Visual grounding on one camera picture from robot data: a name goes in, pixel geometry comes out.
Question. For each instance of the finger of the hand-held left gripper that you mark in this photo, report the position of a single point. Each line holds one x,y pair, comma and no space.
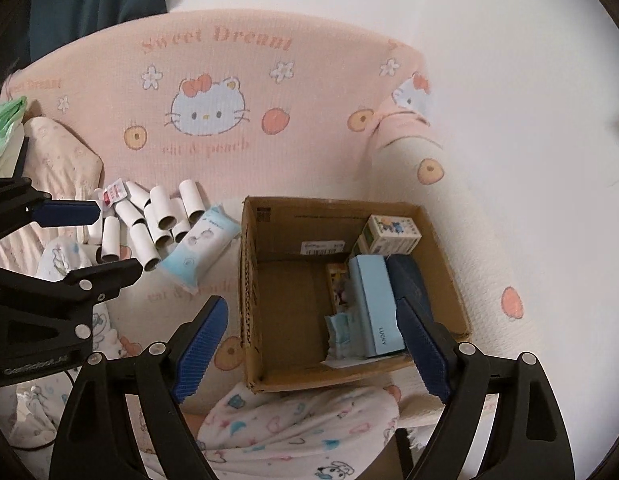
114,272
69,214

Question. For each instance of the white box with green label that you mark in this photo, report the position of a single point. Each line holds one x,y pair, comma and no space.
362,245
394,232

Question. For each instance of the pink patterned pillow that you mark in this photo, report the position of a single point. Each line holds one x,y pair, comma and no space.
54,155

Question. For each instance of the light blue wipes packet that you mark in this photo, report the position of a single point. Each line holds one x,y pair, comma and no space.
342,332

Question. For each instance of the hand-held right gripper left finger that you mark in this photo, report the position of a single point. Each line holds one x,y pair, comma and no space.
202,340

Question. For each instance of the dark blue glasses case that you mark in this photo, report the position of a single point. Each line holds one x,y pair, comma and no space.
409,280

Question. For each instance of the white blue-print cloth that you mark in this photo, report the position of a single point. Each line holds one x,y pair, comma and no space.
59,260

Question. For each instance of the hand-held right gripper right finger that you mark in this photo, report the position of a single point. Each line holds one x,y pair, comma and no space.
422,347

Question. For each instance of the white cartoon-print cloth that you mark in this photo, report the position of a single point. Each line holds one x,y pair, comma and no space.
289,425

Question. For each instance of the pile of white cardboard tubes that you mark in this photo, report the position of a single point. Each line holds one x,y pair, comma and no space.
159,205

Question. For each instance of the brown cardboard box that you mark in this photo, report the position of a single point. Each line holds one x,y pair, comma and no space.
284,300

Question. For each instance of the green patterned bag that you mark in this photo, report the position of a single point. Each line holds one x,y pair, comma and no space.
4,130

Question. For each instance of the yellow colourful box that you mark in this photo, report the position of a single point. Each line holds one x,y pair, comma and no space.
339,285

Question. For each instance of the long light blue box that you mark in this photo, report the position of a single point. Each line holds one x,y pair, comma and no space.
377,300

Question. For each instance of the white shipping label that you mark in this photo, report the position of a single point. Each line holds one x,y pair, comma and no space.
322,247

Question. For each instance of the pink printed blanket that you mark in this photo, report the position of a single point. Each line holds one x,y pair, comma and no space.
309,85

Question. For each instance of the white and blue tissue packet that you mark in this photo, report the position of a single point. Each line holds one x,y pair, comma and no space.
199,245

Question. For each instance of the small red and white sachet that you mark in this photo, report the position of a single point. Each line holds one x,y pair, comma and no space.
114,192

